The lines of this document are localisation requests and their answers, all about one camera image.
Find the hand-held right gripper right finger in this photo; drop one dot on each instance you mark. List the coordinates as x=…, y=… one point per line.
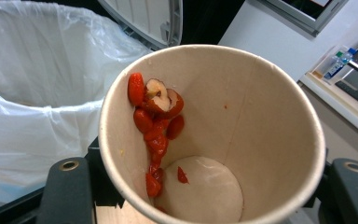
x=354, y=193

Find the translucent plastic trash bag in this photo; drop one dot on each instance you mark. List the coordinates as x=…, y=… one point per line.
x=37, y=93

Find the red fruit scraps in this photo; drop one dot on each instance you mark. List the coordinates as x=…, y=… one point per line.
x=155, y=124

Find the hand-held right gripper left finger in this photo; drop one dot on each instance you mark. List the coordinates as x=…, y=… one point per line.
x=66, y=193

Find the grey framed panel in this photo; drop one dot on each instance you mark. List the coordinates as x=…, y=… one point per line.
x=304, y=14

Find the brown paper cup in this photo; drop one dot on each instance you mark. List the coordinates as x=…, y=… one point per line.
x=261, y=124

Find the white ledge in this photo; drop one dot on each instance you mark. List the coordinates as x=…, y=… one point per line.
x=338, y=105

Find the clear bottle blue cap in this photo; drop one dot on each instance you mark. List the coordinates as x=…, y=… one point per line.
x=338, y=63

